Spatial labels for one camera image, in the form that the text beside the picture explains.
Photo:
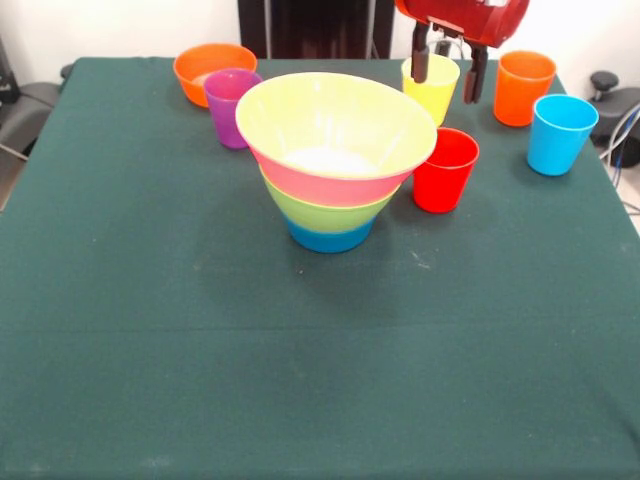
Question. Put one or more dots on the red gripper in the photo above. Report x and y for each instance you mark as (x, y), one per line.
(475, 17)

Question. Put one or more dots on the yellow cup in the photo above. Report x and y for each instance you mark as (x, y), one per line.
(435, 100)

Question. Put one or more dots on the large orange bowl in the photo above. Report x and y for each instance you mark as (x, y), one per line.
(325, 110)

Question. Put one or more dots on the large pink bowl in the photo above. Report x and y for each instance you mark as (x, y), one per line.
(330, 187)

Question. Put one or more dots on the green bowl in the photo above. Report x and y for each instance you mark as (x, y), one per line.
(325, 217)

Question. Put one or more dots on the blue bowl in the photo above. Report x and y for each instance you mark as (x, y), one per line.
(330, 241)

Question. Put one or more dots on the purple cup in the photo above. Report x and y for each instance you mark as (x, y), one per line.
(225, 115)

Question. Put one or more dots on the black power plug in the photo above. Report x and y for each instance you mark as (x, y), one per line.
(443, 48)

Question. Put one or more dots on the orange cup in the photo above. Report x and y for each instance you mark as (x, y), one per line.
(515, 100)

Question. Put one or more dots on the red cup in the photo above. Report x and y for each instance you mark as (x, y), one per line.
(445, 185)

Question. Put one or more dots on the blue cup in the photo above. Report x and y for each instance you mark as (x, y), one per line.
(555, 145)

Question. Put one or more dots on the black round knob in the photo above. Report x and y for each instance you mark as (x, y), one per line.
(66, 71)
(604, 80)

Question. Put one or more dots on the black round base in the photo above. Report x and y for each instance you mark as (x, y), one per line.
(627, 100)
(25, 110)

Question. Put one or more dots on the small dark orange bowl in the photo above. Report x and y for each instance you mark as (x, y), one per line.
(194, 85)

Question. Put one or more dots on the dark green table cloth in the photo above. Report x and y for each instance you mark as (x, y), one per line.
(350, 375)

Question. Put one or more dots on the grey metal leg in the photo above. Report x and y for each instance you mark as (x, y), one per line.
(12, 150)

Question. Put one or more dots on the black equipment box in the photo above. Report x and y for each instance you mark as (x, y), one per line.
(5, 75)

